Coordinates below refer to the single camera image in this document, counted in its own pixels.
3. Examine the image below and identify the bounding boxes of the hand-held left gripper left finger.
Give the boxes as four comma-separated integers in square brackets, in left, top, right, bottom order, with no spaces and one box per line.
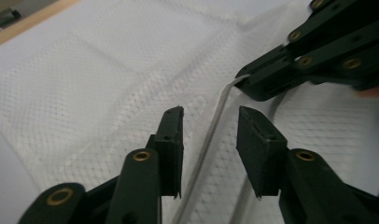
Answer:
[146,105,185,200]

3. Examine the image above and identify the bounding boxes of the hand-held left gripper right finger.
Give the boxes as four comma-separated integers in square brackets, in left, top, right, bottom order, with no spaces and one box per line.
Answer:
[235,105,288,199]

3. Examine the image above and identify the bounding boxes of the white mesh laundry bag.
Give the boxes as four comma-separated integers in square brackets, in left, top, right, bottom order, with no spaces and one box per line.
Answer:
[0,0,379,224]

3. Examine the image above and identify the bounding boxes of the white table board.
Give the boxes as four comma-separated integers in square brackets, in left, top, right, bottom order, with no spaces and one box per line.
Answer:
[0,0,313,224]

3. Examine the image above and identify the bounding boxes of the office chair base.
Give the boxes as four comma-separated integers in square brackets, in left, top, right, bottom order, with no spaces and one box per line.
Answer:
[0,7,22,31]

